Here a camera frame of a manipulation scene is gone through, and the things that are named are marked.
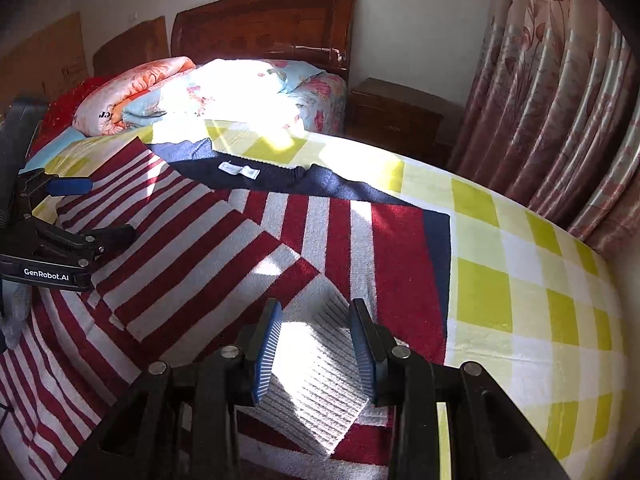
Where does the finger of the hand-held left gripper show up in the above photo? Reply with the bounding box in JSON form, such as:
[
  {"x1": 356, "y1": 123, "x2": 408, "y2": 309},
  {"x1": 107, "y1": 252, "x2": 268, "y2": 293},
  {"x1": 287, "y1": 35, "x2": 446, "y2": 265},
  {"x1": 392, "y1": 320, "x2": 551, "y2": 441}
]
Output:
[
  {"x1": 19, "y1": 167, "x2": 94, "y2": 212},
  {"x1": 24, "y1": 219, "x2": 138, "y2": 267}
]

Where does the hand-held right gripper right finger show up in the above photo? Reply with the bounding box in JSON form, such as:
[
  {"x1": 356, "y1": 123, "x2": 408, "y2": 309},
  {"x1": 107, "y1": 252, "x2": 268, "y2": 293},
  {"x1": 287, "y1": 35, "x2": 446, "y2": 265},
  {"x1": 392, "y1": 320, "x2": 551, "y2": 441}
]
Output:
[{"x1": 348, "y1": 298, "x2": 572, "y2": 480}]

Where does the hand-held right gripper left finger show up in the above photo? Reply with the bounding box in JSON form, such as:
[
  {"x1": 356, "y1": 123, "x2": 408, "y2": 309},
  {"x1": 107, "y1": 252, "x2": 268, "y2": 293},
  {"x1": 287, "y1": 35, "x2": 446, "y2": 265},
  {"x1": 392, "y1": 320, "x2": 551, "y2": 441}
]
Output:
[{"x1": 61, "y1": 298, "x2": 285, "y2": 480}]

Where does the red white navy striped sweater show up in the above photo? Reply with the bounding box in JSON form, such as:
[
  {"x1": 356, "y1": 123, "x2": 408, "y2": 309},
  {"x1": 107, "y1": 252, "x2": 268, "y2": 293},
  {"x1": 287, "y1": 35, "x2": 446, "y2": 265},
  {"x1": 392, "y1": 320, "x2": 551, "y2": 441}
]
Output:
[{"x1": 0, "y1": 136, "x2": 454, "y2": 480}]

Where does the red cloth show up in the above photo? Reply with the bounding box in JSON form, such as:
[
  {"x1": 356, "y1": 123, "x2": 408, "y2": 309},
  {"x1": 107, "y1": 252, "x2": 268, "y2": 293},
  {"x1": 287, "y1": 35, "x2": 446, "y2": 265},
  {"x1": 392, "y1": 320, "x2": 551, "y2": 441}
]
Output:
[{"x1": 37, "y1": 74, "x2": 117, "y2": 144}]

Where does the orange floral folded quilt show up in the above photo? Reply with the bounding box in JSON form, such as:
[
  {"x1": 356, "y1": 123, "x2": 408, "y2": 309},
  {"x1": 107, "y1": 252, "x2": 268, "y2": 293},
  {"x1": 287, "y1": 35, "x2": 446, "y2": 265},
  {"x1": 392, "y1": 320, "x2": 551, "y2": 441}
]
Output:
[{"x1": 72, "y1": 56, "x2": 199, "y2": 137}]

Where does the flat cardboard sheet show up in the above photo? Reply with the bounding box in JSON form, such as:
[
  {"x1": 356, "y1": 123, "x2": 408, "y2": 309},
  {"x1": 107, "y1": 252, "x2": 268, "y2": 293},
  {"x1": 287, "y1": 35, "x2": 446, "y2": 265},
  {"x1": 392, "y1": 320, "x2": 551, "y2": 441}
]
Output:
[{"x1": 0, "y1": 11, "x2": 90, "y2": 107}]

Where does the brown wooden board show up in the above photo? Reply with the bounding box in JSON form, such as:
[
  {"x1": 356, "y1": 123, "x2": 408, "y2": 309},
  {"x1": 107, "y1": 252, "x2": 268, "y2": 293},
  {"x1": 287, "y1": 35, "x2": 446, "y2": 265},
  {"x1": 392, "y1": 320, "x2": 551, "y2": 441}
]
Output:
[{"x1": 92, "y1": 15, "x2": 171, "y2": 79}]

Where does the yellow checked bed sheet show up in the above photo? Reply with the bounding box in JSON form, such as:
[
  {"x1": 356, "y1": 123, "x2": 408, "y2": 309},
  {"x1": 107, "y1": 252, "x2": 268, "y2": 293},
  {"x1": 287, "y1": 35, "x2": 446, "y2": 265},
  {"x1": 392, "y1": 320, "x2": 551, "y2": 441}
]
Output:
[{"x1": 29, "y1": 119, "x2": 632, "y2": 480}]

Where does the light blue floral quilt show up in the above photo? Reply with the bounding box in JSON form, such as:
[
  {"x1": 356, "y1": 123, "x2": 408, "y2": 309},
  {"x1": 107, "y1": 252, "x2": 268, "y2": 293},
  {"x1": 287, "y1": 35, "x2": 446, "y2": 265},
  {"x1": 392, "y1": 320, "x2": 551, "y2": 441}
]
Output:
[{"x1": 122, "y1": 58, "x2": 322, "y2": 132}]

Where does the wooden nightstand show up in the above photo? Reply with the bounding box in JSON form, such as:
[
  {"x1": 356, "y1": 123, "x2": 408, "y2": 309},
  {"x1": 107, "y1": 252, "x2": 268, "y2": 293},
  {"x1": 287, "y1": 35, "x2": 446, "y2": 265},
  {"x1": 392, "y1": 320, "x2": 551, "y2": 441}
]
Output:
[{"x1": 344, "y1": 77, "x2": 467, "y2": 169}]

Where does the carved wooden headboard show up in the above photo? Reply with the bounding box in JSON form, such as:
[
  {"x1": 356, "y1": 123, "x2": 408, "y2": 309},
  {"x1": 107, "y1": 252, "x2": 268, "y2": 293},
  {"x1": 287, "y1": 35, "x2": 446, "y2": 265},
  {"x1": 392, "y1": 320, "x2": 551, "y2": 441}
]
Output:
[{"x1": 170, "y1": 0, "x2": 360, "y2": 84}]

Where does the pink floral curtain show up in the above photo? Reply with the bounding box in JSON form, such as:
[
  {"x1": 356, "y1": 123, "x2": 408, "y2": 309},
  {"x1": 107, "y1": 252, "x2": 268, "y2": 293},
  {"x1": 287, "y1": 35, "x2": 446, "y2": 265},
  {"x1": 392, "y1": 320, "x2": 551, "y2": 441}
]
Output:
[{"x1": 447, "y1": 0, "x2": 640, "y2": 257}]

